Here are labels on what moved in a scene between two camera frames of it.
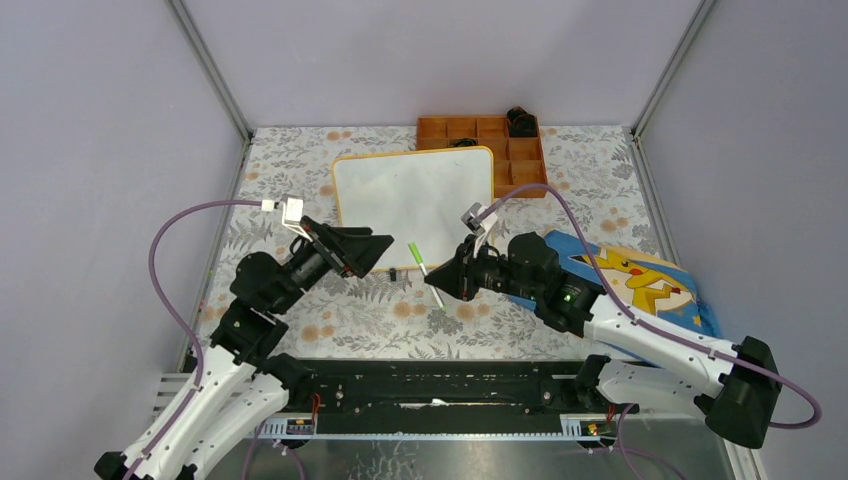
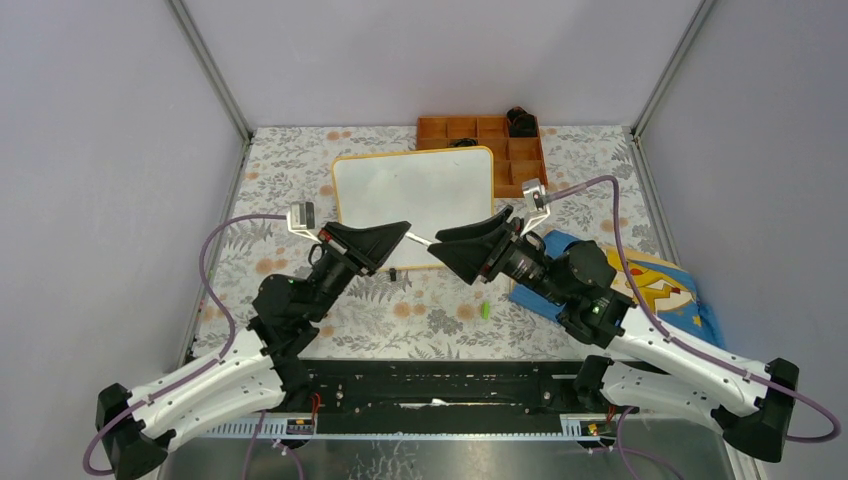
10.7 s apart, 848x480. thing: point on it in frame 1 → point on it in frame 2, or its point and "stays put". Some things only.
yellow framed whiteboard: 416,197 stays put
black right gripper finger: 456,278 → 469,257
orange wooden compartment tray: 518,161 stays put
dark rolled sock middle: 466,142 stays put
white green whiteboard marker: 414,250 → 418,238
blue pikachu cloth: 653,288 stays put
